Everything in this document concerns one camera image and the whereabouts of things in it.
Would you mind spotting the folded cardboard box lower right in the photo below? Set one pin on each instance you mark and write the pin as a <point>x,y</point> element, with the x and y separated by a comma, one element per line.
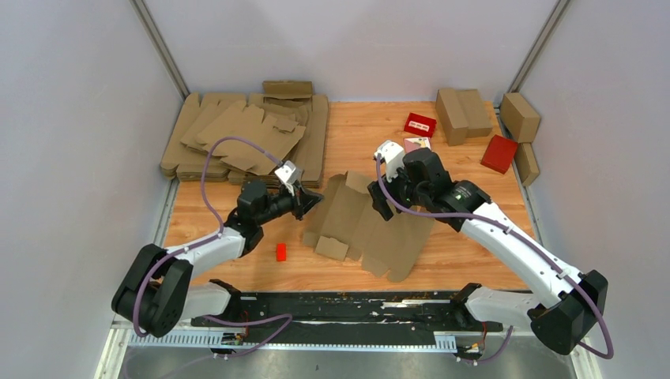
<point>527,166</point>

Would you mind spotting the brown cardboard box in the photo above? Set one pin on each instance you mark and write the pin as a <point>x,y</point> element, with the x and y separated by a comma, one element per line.
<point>345,225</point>

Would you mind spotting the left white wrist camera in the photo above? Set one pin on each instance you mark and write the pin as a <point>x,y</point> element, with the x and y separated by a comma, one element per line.
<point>289,175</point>

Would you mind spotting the folded cardboard box left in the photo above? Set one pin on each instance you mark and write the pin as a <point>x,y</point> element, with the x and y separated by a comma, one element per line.
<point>451,116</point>

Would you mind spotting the folded cardboard box corner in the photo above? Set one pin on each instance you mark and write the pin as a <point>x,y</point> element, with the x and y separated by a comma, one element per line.
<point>519,117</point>

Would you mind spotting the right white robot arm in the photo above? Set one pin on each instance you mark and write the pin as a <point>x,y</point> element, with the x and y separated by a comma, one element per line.
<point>565,307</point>

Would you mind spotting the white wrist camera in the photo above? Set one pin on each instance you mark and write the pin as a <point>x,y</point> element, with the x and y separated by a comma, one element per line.
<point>391,154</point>
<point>289,175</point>

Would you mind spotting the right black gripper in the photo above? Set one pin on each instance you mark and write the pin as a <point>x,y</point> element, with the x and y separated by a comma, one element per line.
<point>379,199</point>

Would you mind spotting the red box with white labels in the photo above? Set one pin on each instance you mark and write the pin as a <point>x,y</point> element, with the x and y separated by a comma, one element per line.
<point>420,125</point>

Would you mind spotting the folded cardboard box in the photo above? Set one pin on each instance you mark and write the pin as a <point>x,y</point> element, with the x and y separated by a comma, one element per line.
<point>527,166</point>
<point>451,116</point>

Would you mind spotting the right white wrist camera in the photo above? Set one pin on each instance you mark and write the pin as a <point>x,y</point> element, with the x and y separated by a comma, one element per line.
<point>391,154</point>

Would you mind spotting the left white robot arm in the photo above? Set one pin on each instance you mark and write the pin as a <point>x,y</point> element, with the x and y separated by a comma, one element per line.
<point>156,294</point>

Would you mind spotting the small red block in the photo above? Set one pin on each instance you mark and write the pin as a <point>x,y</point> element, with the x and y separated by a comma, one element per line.
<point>281,252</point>

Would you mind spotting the pink white picture card box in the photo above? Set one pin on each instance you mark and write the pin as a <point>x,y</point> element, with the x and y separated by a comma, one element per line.
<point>414,143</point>

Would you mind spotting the dark red box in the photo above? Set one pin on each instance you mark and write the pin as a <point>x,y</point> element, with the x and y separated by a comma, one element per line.
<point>499,154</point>

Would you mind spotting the stack of flat cardboard blanks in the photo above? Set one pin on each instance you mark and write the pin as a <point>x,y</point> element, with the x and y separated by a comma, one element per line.
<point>237,137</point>

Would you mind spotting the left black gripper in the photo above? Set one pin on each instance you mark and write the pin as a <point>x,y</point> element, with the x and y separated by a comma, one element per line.
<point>303,201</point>

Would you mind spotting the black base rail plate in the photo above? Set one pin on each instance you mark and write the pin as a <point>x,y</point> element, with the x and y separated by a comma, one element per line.
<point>358,317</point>

